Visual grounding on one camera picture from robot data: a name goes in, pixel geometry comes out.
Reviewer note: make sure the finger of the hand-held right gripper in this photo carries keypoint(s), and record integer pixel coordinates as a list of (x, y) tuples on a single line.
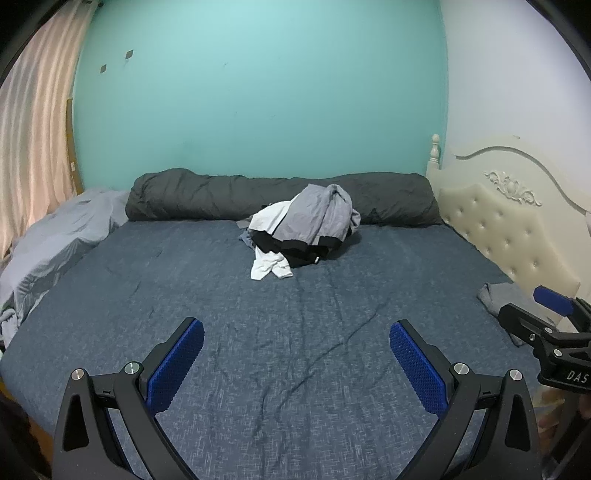
[(554, 300), (524, 323)]

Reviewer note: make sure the light grey bed sheet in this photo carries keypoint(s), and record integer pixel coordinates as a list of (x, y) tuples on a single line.
[(60, 235)]

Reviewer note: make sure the dark grey rolled duvet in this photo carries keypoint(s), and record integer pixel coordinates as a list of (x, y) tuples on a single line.
[(194, 196)]

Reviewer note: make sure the wooden frame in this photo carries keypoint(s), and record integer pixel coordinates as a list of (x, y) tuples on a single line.
[(74, 157)]

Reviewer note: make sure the pink curtain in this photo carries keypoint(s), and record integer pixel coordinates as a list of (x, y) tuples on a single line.
[(32, 138)]

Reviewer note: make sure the blue-grey garment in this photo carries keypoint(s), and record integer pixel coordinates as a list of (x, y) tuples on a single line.
[(244, 237)]

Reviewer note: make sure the grey jacket with black cuffs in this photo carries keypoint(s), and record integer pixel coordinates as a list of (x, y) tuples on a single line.
[(314, 212)]

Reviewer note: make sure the white knit top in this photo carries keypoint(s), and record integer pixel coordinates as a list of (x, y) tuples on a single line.
[(270, 268)]

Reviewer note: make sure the black garment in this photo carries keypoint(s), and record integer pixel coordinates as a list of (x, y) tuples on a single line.
[(277, 247)]

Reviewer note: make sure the cream bedpost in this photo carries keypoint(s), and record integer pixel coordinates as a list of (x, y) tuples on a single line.
[(434, 154)]

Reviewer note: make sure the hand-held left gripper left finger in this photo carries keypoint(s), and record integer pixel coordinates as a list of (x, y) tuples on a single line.
[(178, 364)]

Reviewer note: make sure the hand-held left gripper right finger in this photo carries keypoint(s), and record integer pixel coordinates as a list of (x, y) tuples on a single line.
[(415, 364)]

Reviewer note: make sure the grey folded cloth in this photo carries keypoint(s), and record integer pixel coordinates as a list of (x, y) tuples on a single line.
[(501, 297)]

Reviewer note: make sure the cream tufted headboard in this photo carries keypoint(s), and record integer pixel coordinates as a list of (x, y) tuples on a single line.
[(512, 230)]

